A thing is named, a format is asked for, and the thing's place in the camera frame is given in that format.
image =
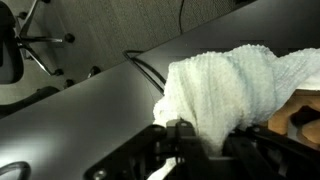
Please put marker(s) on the large cardboard box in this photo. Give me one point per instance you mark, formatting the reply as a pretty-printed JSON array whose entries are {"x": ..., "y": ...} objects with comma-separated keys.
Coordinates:
[{"x": 283, "y": 116}]

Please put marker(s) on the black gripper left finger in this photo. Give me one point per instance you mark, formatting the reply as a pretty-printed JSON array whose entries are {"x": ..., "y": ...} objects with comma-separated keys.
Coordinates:
[{"x": 186, "y": 150}]

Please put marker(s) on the black office chair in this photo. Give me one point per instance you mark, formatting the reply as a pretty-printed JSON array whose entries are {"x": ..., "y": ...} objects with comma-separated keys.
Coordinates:
[{"x": 20, "y": 43}]

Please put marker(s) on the white terry towel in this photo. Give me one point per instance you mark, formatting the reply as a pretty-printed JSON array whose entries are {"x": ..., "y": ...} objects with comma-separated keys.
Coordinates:
[{"x": 226, "y": 96}]

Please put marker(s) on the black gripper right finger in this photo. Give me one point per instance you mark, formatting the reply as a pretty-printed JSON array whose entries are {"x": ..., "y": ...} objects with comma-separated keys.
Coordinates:
[{"x": 266, "y": 156}]

